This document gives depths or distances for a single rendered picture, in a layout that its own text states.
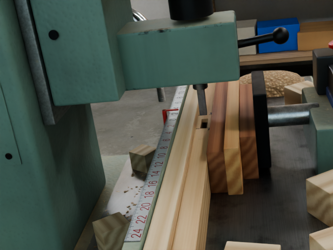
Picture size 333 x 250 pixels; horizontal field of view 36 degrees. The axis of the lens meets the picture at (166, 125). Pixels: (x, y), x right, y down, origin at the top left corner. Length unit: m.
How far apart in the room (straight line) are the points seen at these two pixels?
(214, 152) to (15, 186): 0.24
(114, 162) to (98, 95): 0.34
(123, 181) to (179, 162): 0.32
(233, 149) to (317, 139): 0.09
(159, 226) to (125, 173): 0.44
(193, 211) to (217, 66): 0.20
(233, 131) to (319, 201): 0.13
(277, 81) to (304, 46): 2.71
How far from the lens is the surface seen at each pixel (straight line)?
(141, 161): 0.85
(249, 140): 0.57
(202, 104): 0.64
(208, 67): 0.60
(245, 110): 0.64
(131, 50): 0.60
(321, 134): 0.56
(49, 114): 0.61
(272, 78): 0.85
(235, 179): 0.55
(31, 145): 0.60
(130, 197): 0.79
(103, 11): 0.56
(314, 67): 0.66
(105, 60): 0.57
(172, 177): 0.51
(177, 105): 0.67
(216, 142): 0.57
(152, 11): 4.08
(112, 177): 0.86
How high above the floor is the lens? 1.18
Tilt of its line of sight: 22 degrees down
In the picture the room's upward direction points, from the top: 8 degrees counter-clockwise
